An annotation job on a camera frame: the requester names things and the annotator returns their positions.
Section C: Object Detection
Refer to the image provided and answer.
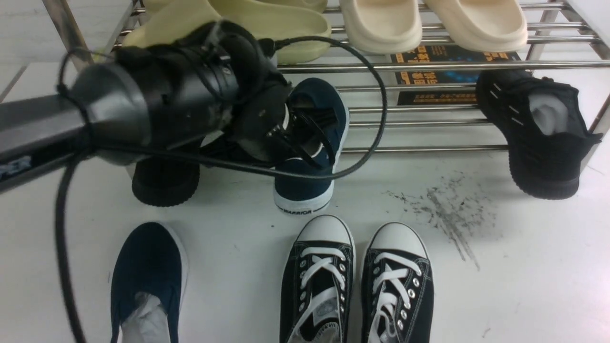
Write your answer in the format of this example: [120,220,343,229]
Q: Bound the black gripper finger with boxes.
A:
[274,107,337,170]

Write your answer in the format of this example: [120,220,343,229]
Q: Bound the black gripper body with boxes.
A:
[224,71,294,162]

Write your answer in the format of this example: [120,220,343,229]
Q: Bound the navy slip-on shoe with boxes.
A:
[273,78,350,215]
[110,222,189,343]

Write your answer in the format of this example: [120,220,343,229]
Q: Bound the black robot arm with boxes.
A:
[0,20,338,191]

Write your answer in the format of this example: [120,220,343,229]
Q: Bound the silver metal shoe rack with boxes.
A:
[43,0,609,180]

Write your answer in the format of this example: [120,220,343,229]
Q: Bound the green foam slide front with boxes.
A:
[122,0,331,48]

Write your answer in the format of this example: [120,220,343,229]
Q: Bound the green foam slide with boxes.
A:
[122,0,331,48]
[143,0,328,14]

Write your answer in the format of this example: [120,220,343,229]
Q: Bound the black knit sneaker left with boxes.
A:
[132,157,200,208]

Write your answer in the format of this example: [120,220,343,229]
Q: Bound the black knit sneaker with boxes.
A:
[132,157,200,208]
[475,70,603,200]

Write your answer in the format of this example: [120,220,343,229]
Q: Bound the cream foam slide left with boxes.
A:
[339,0,423,54]

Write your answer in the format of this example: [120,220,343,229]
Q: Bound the cream foam slide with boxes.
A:
[339,0,423,54]
[424,0,528,53]

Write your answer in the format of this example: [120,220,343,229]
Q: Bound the green foam slide rear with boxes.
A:
[143,0,328,14]

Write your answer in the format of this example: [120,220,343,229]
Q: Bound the black canvas sneaker left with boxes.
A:
[279,215,356,343]

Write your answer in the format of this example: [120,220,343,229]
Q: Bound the black canvas sneaker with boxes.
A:
[360,222,434,343]
[279,215,356,343]

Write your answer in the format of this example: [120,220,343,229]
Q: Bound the black orange book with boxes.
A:
[390,45,521,106]

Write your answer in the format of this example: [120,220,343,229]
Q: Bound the black canvas sneaker right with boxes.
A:
[360,222,434,343]

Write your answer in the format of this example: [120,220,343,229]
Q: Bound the cream foam slide right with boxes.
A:
[424,0,528,53]

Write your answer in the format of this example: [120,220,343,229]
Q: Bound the black knit sneaker right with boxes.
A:
[475,70,603,200]

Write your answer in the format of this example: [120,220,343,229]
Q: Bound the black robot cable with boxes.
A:
[54,37,388,343]

